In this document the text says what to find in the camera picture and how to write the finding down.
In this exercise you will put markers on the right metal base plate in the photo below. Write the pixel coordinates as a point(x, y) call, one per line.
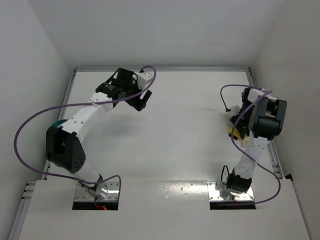
point(218, 192)

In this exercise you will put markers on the teal divided round container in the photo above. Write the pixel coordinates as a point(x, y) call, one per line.
point(58, 123)

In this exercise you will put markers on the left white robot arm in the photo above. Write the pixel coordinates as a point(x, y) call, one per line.
point(64, 138)

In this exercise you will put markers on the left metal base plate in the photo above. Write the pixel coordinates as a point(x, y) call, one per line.
point(105, 192)

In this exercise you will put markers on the tan lego plate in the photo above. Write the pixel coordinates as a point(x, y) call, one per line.
point(244, 142)

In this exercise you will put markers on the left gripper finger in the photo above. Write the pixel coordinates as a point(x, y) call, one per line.
point(139, 105)
point(144, 100)

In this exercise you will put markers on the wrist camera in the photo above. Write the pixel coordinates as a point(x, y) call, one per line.
point(232, 111)
point(144, 79)

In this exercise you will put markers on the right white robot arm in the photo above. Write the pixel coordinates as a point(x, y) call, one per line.
point(260, 118)

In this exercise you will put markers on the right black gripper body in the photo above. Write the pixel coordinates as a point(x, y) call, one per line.
point(240, 124)

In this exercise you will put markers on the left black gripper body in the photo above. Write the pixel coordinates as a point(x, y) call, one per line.
point(136, 99)

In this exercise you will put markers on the yellow lego brick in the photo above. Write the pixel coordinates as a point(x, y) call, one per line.
point(236, 134)

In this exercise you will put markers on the metal base plate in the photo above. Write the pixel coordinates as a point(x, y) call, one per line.
point(105, 192)
point(218, 192)

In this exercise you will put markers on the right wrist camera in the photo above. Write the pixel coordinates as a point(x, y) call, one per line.
point(232, 111)

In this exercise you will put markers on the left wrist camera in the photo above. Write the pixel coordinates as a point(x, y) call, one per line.
point(144, 79)

